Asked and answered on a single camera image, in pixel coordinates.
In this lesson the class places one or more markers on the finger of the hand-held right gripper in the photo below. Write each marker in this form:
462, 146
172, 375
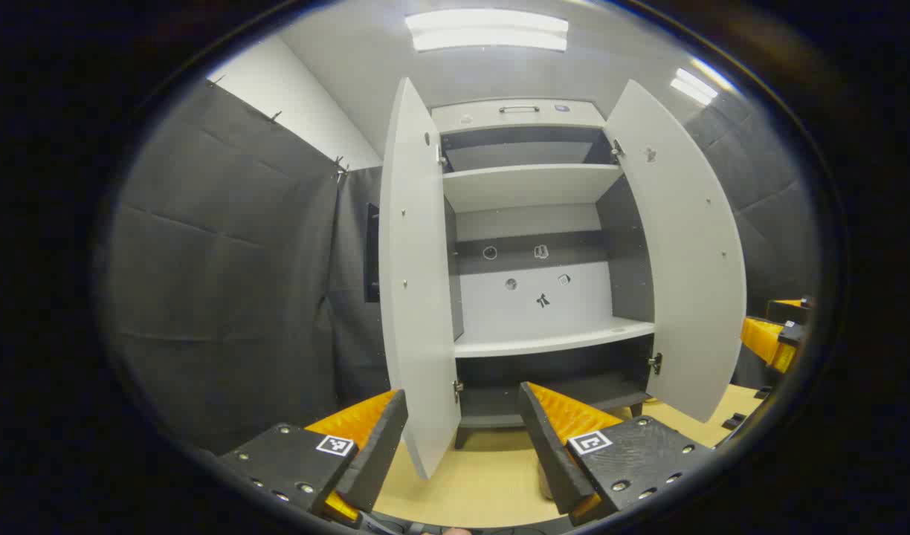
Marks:
763, 338
789, 310

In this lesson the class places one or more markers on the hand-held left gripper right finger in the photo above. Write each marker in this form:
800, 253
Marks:
548, 446

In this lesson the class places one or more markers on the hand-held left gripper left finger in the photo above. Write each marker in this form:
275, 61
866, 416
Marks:
381, 446

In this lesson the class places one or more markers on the grey shoe cabinet door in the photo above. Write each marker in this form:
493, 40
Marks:
685, 260
418, 297

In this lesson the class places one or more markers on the grey shoe cabinet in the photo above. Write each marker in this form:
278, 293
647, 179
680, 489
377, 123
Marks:
529, 186

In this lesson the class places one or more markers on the grey cabinet drawer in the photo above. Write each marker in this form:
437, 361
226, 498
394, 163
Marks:
485, 117

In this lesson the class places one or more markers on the small black block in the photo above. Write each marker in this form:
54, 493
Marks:
733, 421
761, 391

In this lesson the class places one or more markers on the small ceiling light panel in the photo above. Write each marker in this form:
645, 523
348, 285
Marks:
693, 85

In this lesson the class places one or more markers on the large ceiling light panel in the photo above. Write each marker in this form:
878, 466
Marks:
485, 30

